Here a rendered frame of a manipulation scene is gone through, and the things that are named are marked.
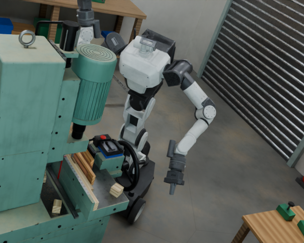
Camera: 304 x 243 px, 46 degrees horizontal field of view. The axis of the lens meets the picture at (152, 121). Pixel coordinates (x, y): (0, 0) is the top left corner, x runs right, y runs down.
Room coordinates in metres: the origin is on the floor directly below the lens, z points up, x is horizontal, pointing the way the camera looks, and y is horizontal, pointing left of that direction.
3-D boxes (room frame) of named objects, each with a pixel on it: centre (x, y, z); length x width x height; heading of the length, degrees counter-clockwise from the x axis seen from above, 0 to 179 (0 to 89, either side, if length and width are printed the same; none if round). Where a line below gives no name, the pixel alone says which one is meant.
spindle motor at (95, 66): (1.36, 0.31, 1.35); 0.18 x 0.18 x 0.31
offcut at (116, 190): (1.28, 0.05, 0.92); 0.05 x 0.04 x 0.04; 161
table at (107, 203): (1.43, 0.23, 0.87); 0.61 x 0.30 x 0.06; 45
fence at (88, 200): (1.33, 0.33, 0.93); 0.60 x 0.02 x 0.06; 45
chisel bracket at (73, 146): (1.35, 0.32, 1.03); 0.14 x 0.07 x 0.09; 135
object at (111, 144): (1.50, 0.17, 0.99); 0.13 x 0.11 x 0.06; 45
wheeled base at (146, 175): (2.34, 0.07, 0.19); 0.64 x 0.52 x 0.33; 165
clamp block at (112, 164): (1.49, 0.17, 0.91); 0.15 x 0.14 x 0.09; 45
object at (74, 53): (1.26, 0.40, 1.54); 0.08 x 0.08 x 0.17; 45
